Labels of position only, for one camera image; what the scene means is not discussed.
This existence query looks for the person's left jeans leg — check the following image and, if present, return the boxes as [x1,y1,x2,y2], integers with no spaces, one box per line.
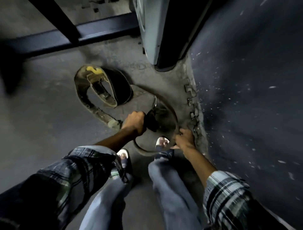
[79,172,133,230]

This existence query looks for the person's left forearm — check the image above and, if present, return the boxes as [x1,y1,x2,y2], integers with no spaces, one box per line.
[94,127,140,153]

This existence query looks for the person's left sandal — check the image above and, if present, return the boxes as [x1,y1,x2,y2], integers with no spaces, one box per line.
[117,148,130,169]

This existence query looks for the person's jeans leg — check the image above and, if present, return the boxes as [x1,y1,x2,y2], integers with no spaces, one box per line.
[79,172,133,230]
[148,150,202,230]

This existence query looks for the large dark speckled sheet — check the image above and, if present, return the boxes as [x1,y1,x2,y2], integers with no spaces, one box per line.
[189,0,303,230]

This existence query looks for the black handled scissors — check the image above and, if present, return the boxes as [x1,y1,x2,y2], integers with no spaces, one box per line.
[143,95,159,133]

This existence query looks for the black metal frame post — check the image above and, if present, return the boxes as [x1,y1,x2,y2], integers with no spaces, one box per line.
[28,0,81,45]

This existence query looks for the wide worn belt coil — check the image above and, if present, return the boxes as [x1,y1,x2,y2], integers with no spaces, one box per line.
[74,65,133,130]

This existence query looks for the grey machine cabinet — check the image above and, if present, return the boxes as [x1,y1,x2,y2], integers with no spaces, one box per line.
[132,0,213,72]

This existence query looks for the person's sandal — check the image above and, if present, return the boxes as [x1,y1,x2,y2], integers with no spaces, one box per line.
[155,136,170,152]
[117,148,130,169]

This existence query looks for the person's left hand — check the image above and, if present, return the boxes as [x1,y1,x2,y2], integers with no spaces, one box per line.
[121,111,147,136]

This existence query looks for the person's right hand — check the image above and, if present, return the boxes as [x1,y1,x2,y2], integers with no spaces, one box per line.
[175,129,196,150]

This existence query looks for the thin dark rubber strip loop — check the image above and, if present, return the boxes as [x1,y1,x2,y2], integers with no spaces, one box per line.
[131,85,179,157]

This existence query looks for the plaid shirt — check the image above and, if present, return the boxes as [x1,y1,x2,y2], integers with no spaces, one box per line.
[0,145,297,230]

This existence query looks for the person's right sandal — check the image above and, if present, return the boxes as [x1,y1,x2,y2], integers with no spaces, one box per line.
[155,136,170,152]

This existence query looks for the person's right jeans leg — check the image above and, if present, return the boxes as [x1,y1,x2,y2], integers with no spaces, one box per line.
[148,150,202,230]

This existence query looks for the black metal frame beam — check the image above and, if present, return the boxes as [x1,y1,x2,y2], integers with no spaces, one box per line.
[5,12,140,58]

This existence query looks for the person's right forearm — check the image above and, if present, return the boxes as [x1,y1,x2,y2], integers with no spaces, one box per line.
[182,146,218,188]

